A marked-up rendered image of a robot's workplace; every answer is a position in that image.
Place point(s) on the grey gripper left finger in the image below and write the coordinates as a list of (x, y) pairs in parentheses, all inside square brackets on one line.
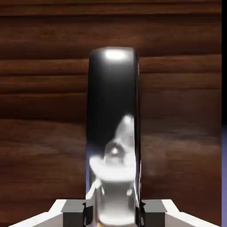
[(71, 211)]

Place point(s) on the dark wood cabinet door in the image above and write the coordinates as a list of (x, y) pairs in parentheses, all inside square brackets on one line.
[(44, 106)]

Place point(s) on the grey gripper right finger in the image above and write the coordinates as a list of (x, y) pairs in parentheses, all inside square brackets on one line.
[(156, 211)]

